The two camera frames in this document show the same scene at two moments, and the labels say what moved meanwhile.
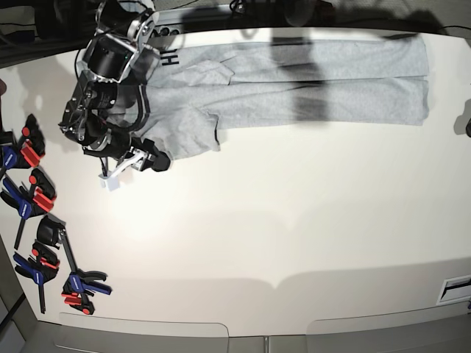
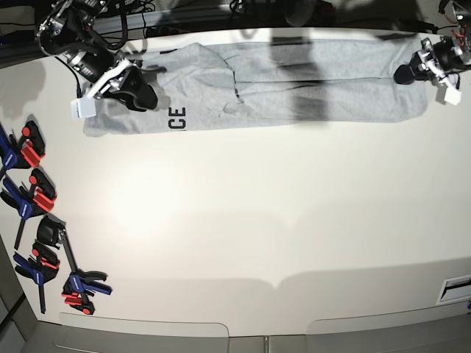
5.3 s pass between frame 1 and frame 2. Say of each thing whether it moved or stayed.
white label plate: stayed
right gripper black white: moved
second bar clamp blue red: stayed
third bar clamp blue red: stayed
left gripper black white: moved
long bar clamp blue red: stayed
